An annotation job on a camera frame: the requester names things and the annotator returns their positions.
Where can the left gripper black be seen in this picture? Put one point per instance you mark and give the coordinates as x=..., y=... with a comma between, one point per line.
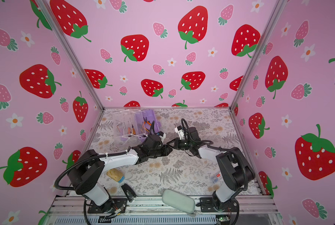
x=166, y=151

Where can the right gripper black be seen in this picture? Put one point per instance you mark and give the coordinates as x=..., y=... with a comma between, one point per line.
x=176, y=143

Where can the large orange handled screwdriver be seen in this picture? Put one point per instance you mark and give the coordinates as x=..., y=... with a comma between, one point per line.
x=133, y=121

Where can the purple plastic tool box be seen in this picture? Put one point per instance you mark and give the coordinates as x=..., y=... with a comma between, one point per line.
x=123, y=117

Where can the orange handled long-nose pliers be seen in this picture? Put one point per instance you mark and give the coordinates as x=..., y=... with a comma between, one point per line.
x=147, y=124

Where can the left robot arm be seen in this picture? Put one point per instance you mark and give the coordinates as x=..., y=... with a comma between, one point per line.
x=83, y=176

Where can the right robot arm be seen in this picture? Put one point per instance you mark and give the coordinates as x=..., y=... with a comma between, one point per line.
x=234, y=168

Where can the small clear screw bag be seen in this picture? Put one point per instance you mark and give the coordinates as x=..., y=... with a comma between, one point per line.
x=215, y=177

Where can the rectangular gold fish tin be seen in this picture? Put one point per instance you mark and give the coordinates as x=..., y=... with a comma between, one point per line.
x=116, y=175

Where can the small black clip device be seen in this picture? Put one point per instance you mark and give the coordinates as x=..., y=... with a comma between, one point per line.
x=129, y=192

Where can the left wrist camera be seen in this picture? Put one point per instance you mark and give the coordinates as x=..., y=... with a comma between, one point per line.
x=162, y=135

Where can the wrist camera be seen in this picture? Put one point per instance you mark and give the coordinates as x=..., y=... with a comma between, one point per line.
x=181, y=133
x=162, y=135

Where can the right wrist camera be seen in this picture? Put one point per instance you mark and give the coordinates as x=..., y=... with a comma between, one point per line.
x=181, y=133

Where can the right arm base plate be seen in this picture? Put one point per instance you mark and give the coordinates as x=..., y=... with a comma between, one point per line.
x=210, y=204

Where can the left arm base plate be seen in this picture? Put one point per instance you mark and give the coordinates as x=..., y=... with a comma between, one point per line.
x=110, y=206

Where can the aluminium front rail frame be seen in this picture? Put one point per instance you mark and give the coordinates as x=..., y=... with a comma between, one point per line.
x=150, y=210

